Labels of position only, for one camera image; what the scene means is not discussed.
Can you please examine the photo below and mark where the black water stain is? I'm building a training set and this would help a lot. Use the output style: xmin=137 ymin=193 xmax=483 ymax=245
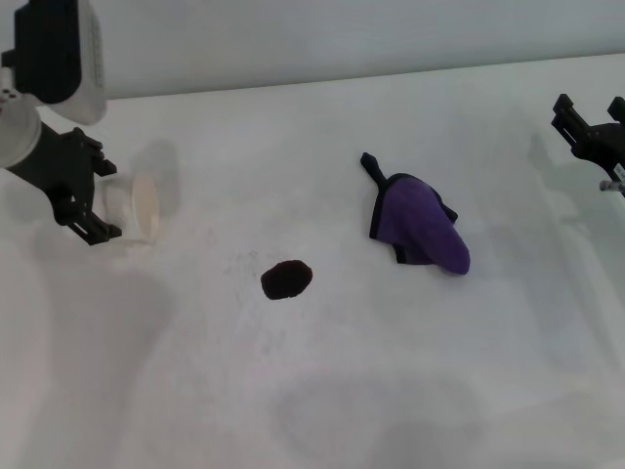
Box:
xmin=260 ymin=259 xmax=314 ymax=301

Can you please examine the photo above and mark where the purple rag with black trim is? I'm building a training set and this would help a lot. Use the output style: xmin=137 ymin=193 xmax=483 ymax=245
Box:
xmin=359 ymin=151 xmax=473 ymax=277

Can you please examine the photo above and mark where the white paper cup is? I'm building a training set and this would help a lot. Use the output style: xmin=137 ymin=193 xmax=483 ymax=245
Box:
xmin=95 ymin=170 xmax=163 ymax=247

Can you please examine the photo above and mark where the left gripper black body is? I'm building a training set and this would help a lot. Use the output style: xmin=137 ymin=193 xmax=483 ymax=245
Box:
xmin=4 ymin=124 xmax=99 ymax=219

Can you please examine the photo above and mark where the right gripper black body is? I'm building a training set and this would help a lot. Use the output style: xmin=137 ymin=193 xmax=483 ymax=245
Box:
xmin=582 ymin=121 xmax=625 ymax=185

